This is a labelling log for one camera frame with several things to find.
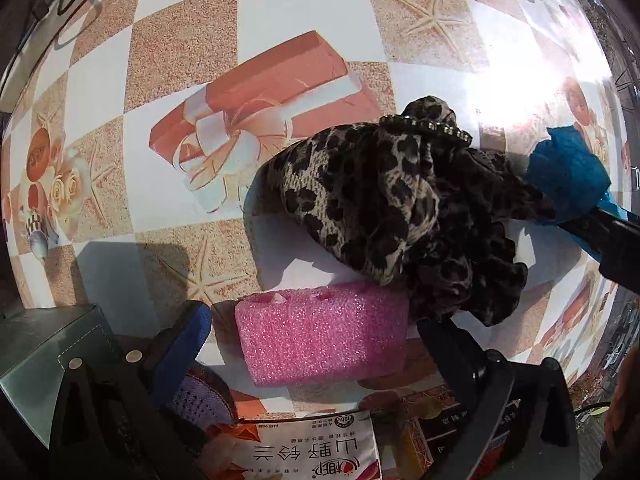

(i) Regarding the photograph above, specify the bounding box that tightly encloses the red patterned box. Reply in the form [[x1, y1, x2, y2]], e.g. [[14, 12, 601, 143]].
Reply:
[[394, 385, 469, 479]]

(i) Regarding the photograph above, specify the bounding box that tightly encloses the leopard print scrunchie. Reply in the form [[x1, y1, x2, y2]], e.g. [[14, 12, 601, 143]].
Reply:
[[262, 96, 555, 326]]

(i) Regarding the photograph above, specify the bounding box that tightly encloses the orange white tissue pack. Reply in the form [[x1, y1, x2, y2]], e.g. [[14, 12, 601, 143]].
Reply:
[[198, 411, 382, 479]]

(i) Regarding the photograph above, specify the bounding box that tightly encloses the checkered printed tablecloth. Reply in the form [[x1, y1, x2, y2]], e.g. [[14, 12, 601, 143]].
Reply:
[[1, 0, 632, 418]]

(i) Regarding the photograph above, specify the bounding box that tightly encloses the white open storage box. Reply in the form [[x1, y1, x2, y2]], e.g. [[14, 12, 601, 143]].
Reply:
[[1, 306, 122, 445]]

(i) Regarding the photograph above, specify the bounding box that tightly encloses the purple knit scrunchie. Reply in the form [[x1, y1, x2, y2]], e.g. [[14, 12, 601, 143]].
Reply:
[[169, 362, 238, 431]]

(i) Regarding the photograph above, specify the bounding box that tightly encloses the blue fabric scrunchie elongated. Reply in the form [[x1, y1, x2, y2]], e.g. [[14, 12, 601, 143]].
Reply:
[[525, 126, 627, 250]]

